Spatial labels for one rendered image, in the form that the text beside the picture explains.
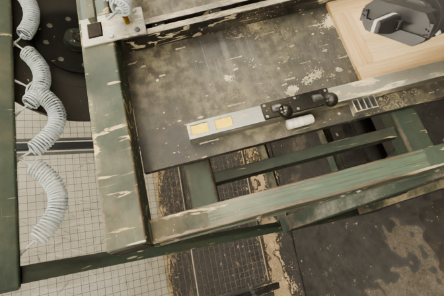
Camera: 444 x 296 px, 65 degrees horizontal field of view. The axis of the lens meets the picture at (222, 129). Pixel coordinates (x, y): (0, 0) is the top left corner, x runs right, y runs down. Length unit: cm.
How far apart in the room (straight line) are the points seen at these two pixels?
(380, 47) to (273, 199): 60
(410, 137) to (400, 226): 146
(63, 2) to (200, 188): 123
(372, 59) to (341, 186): 43
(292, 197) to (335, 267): 208
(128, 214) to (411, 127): 84
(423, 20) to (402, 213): 198
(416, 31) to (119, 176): 72
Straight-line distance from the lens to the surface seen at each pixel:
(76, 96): 162
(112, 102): 102
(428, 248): 252
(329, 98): 92
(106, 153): 97
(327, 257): 301
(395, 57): 121
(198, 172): 103
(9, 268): 131
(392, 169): 102
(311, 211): 192
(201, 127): 99
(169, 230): 93
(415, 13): 67
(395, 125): 118
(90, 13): 99
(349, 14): 126
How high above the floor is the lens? 215
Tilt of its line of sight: 33 degrees down
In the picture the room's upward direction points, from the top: 91 degrees counter-clockwise
